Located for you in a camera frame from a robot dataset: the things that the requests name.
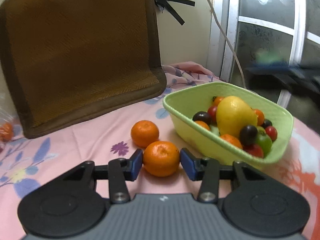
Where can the small orange tomato back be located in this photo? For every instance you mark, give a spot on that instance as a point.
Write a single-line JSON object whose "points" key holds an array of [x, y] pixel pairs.
{"points": [[216, 100]]}

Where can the orange mandarin back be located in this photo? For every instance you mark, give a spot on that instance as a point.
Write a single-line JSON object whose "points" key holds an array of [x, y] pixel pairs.
{"points": [[143, 133]]}

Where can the red cherry tomato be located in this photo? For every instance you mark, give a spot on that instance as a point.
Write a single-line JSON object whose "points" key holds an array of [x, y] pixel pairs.
{"points": [[254, 150]]}

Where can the dark red tomato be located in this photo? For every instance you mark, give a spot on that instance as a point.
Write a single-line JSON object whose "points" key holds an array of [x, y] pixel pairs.
{"points": [[271, 132]]}

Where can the dark purple tomato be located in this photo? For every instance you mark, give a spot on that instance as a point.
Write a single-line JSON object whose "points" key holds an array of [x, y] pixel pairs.
{"points": [[202, 116], [248, 134]]}

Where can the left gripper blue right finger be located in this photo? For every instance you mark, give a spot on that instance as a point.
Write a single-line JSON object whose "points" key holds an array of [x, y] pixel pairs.
{"points": [[207, 171]]}

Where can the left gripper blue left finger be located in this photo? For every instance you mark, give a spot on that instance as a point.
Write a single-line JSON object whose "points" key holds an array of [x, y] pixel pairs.
{"points": [[121, 170]]}

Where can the white window frame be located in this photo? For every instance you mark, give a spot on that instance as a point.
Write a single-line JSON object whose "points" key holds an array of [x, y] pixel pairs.
{"points": [[247, 32]]}

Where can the dark purple tomato back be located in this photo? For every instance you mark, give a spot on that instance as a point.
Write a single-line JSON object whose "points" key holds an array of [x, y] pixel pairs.
{"points": [[202, 116]]}

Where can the small green orange tomato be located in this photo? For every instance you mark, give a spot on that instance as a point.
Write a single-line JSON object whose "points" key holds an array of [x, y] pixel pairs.
{"points": [[203, 124]]}

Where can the small red tomato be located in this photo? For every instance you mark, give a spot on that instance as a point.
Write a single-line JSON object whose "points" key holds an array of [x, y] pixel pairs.
{"points": [[212, 113]]}

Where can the orange mandarin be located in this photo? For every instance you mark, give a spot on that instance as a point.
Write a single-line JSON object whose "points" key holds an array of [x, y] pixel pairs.
{"points": [[161, 159], [143, 133]]}

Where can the large yellow citrus fruit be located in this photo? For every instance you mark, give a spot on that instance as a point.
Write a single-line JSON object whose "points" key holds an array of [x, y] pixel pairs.
{"points": [[233, 114]]}

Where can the clear plastic bag of fruit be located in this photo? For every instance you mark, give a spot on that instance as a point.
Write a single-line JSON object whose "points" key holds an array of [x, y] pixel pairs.
{"points": [[7, 128]]}

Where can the green plastic basin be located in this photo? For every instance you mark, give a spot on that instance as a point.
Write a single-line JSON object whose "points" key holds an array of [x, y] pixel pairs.
{"points": [[183, 104]]}

